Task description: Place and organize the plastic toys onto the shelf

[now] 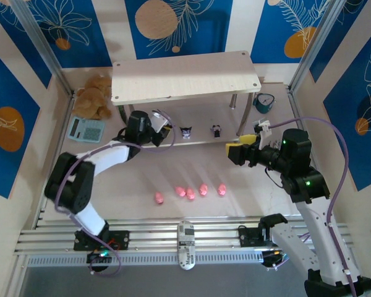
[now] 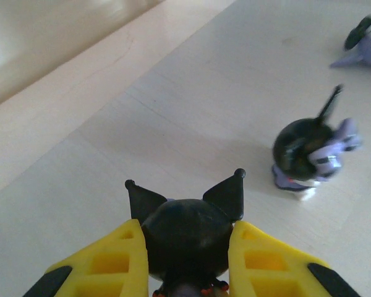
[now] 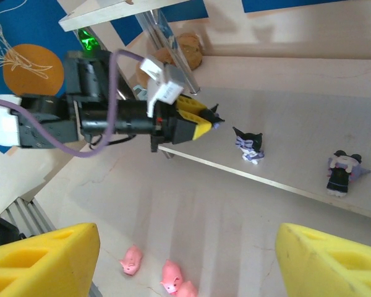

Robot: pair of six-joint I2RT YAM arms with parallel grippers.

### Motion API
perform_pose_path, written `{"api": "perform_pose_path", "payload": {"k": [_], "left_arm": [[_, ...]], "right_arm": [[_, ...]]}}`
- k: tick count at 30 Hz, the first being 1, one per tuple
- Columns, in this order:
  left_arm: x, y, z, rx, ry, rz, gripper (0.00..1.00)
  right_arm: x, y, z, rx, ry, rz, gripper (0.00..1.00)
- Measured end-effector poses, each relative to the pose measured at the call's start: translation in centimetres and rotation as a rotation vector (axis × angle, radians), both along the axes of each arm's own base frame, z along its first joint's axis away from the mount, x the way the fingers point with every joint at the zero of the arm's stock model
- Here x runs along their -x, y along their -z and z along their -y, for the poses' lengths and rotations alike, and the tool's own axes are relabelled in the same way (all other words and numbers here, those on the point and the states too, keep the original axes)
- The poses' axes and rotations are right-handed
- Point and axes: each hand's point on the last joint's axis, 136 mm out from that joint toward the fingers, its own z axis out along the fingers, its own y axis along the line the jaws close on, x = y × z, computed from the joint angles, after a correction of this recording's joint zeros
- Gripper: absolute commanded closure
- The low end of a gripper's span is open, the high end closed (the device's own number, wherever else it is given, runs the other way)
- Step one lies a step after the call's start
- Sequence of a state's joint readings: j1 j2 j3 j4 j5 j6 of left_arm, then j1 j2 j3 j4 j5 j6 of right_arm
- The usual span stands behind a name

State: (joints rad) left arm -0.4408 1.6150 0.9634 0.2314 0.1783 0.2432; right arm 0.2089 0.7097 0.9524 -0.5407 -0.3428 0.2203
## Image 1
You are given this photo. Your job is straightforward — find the light blue calculator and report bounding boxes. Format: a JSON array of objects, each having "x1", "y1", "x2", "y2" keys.
[{"x1": 67, "y1": 117, "x2": 106, "y2": 144}]

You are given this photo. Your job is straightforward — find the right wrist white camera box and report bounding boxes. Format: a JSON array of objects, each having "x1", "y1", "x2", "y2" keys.
[{"x1": 252, "y1": 118, "x2": 272, "y2": 147}]

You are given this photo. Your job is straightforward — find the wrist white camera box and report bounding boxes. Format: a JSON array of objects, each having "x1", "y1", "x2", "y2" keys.
[
  {"x1": 150, "y1": 108, "x2": 169, "y2": 128},
  {"x1": 252, "y1": 118, "x2": 272, "y2": 147}
]

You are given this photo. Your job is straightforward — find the black white doll figurine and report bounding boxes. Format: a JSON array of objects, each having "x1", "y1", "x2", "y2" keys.
[{"x1": 210, "y1": 124, "x2": 224, "y2": 140}]

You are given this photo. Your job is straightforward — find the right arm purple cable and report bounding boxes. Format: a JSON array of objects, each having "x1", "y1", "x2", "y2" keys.
[{"x1": 265, "y1": 116, "x2": 359, "y2": 297}]

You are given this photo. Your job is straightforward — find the green alarm clock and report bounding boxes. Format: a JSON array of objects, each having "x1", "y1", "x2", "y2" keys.
[{"x1": 254, "y1": 92, "x2": 276, "y2": 115}]

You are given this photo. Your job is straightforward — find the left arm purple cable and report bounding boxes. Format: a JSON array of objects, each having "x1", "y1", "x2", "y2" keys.
[{"x1": 54, "y1": 108, "x2": 177, "y2": 276}]

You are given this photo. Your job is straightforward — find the grey slotted cable duct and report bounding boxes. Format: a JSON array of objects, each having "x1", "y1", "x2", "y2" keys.
[{"x1": 27, "y1": 253, "x2": 265, "y2": 268}]

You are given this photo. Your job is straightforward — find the brown plush toy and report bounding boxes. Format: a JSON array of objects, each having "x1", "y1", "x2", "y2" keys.
[{"x1": 72, "y1": 76, "x2": 113, "y2": 121}]

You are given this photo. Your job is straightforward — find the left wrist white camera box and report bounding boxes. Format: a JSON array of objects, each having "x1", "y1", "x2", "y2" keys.
[{"x1": 150, "y1": 108, "x2": 169, "y2": 128}]

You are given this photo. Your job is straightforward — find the aluminium corner post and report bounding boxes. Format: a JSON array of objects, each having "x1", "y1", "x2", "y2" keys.
[
  {"x1": 289, "y1": 0, "x2": 344, "y2": 93},
  {"x1": 9, "y1": 0, "x2": 74, "y2": 98}
]

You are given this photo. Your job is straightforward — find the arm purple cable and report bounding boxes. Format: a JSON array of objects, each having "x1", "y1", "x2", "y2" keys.
[
  {"x1": 265, "y1": 116, "x2": 359, "y2": 297},
  {"x1": 54, "y1": 108, "x2": 177, "y2": 276}
]

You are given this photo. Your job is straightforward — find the small electronics board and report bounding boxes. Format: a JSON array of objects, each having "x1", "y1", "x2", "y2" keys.
[
  {"x1": 261, "y1": 249, "x2": 289, "y2": 270},
  {"x1": 86, "y1": 248, "x2": 116, "y2": 265}
]

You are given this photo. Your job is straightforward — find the aluminium rail base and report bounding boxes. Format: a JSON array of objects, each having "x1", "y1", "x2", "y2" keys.
[{"x1": 14, "y1": 215, "x2": 356, "y2": 258}]

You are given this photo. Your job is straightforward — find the white two-tier shelf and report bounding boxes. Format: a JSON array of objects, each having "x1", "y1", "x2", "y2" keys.
[{"x1": 110, "y1": 50, "x2": 262, "y2": 148}]

